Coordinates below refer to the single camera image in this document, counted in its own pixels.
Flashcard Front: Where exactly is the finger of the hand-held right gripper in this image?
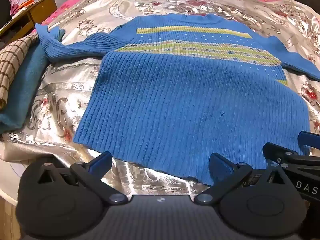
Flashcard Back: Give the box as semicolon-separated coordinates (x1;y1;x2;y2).
262;142;304;166
298;131;320;153

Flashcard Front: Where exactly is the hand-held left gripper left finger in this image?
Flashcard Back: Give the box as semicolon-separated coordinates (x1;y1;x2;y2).
37;151;128;206

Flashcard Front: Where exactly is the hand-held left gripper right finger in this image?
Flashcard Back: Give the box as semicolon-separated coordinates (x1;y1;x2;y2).
194;152;293;206

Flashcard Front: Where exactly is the blue striped knit sweater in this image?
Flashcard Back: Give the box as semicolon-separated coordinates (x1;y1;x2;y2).
35;14;320;186

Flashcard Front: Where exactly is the silver floral bedspread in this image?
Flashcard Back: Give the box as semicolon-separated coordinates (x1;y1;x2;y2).
0;0;320;193

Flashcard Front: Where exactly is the teal folded cloth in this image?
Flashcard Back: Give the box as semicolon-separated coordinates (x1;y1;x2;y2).
0;29;66;133

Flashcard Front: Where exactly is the beige checked cloth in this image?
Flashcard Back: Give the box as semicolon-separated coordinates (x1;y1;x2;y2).
0;32;39;110

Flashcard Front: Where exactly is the pink cream floral bed sheet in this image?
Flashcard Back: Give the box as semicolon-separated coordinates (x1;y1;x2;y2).
46;0;300;27

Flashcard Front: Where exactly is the wooden desk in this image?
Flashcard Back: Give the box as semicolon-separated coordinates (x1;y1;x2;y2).
0;0;58;48

